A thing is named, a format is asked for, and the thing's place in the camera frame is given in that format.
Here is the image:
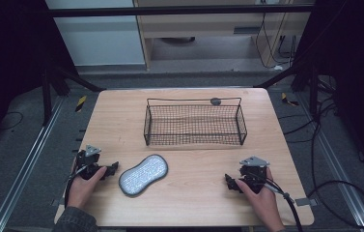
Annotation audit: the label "black floor cable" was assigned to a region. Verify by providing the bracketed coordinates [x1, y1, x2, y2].
[278, 96, 364, 230]

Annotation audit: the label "person's right hand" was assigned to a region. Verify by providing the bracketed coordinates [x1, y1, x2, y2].
[235, 167, 282, 223]

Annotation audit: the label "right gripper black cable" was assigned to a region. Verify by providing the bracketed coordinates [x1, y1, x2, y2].
[248, 172, 304, 232]

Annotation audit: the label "white cabinet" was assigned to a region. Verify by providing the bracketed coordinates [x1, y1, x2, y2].
[44, 0, 147, 67]

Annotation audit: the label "person's left hand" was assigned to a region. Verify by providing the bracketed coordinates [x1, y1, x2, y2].
[66, 165, 108, 211]

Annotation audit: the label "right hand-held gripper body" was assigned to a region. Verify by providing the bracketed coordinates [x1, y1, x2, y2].
[238, 156, 271, 195]

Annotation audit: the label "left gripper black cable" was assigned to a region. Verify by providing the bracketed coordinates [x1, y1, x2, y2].
[64, 164, 89, 209]

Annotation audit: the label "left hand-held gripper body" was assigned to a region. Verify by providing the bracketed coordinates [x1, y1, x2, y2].
[74, 144, 106, 181]

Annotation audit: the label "black wire mesh basket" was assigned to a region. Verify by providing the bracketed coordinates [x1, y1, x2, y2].
[143, 97, 248, 147]

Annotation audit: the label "black hanging cables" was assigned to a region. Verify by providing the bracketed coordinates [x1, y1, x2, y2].
[255, 13, 298, 70]

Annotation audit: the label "aluminium floor rail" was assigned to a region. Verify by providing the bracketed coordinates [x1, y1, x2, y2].
[294, 93, 364, 232]
[0, 96, 67, 232]

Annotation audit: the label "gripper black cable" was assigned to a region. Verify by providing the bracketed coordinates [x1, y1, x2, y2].
[248, 172, 304, 232]
[64, 164, 89, 209]

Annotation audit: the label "grey oval scrubbing pad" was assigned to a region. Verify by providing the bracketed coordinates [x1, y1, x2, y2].
[118, 154, 170, 198]

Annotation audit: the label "grey metal table bracket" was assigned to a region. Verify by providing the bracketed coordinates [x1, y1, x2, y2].
[294, 197, 318, 208]

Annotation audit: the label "black metal frame bar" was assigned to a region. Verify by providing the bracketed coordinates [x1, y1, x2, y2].
[45, 4, 316, 18]

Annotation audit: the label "yellow black striped tape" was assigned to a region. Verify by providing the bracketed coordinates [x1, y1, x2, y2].
[281, 92, 300, 107]
[74, 95, 88, 113]

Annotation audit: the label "black metal stand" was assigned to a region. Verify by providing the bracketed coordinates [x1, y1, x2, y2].
[41, 62, 106, 127]
[254, 61, 321, 117]

